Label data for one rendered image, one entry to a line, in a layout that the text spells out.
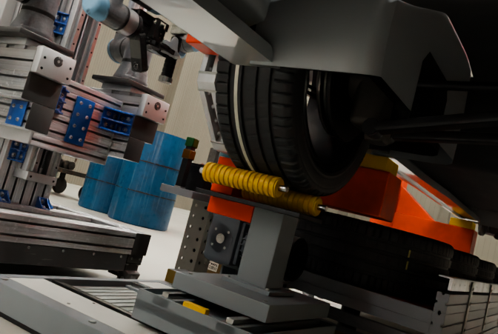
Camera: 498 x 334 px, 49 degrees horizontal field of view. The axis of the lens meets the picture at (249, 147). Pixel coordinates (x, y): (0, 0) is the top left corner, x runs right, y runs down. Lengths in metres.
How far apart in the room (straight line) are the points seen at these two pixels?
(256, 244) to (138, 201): 4.12
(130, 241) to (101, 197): 3.99
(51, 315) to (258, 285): 0.54
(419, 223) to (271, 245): 2.39
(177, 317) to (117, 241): 0.88
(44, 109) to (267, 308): 1.03
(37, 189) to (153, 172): 3.35
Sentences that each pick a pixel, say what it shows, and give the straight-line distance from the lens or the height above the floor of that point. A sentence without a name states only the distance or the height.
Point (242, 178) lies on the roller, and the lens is 1.50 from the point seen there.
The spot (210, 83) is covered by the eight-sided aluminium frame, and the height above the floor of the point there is 0.74.
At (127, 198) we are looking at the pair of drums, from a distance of 5.67.
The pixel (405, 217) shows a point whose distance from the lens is 3.87.
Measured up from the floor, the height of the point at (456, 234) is 0.63.
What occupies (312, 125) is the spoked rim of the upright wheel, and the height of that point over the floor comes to 0.76.
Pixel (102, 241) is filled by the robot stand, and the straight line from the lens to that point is 2.18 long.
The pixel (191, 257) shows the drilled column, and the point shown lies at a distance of 2.38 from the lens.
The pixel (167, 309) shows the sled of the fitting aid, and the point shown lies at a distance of 1.42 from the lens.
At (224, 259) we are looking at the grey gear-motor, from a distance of 1.88.
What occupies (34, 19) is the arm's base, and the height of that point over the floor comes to 0.87.
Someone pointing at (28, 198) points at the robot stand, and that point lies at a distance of 2.34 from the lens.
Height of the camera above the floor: 0.43
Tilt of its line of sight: 6 degrees up
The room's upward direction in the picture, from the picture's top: 15 degrees clockwise
